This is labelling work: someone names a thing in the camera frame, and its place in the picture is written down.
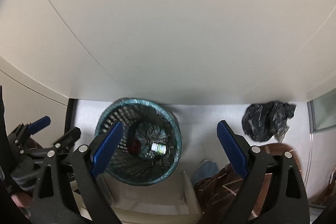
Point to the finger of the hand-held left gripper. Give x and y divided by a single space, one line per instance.
68 138
39 124

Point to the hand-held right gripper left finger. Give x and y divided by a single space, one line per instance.
107 148

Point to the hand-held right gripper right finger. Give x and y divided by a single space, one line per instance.
232 148

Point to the teal mesh wastebasket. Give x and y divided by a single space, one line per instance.
147 113

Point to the blue slipper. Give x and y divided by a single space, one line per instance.
206 169

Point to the crumpled black plastic bag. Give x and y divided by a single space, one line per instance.
262 119

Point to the person's right trouser leg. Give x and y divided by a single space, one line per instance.
223 192

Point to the small white green bottle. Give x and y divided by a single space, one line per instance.
158 148

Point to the beige plastic stool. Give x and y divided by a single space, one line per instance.
193 195

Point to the black vertical frame strip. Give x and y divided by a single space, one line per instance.
70 113

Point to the glass door with grey frame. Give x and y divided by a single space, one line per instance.
324 116

